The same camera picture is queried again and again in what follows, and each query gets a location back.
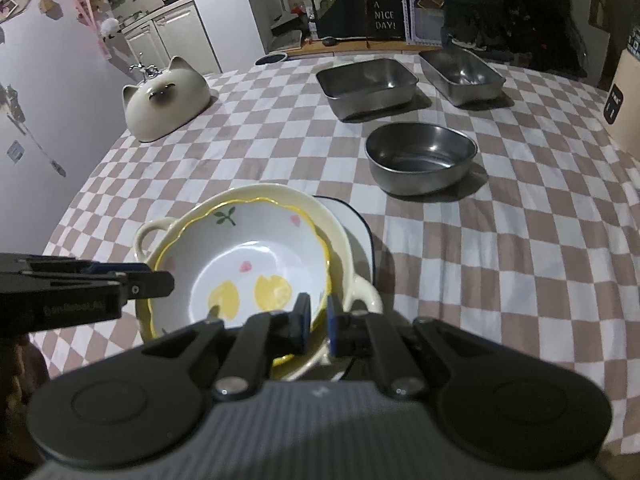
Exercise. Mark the black sign board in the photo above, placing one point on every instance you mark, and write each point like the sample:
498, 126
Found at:
385, 35

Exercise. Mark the blue white poster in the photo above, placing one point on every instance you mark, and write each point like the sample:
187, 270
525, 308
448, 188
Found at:
422, 25

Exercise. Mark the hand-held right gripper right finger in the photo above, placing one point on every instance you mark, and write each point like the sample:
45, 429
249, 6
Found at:
334, 330

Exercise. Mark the small dark bowl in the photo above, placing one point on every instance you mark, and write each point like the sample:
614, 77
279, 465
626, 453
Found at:
272, 58

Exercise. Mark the checkered tablecloth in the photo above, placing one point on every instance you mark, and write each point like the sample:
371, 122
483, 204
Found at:
500, 260

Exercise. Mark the grey box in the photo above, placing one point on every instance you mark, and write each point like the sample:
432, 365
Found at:
287, 37

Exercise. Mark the beige container with black label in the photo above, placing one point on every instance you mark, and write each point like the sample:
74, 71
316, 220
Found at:
627, 75

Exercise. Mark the steel rectangular tray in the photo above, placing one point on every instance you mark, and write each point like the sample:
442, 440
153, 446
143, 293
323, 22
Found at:
370, 80
460, 70

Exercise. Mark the white kitchen cabinet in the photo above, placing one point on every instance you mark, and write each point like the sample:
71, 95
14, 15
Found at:
175, 35

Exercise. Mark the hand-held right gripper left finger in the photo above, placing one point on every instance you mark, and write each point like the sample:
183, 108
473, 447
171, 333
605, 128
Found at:
301, 320

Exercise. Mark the chrome faucet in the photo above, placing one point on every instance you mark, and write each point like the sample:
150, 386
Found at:
142, 67

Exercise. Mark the black computer mouse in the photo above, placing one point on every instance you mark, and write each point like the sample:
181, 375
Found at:
330, 40

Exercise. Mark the floral yellow-rimmed bowl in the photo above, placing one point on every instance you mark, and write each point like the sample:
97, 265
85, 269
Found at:
250, 240

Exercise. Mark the cat-shaped ceramic lid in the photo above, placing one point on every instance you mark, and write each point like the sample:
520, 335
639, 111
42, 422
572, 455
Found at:
165, 105

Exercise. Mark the dark cloth pile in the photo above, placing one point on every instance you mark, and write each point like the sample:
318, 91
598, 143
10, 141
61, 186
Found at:
525, 10

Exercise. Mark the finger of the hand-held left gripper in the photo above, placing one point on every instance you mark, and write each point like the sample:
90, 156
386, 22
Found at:
50, 265
150, 285

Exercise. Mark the white blue-rimmed square plate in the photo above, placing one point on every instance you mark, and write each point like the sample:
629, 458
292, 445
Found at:
357, 232

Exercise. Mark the steel round bowl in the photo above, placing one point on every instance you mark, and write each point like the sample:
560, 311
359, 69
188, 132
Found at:
420, 147

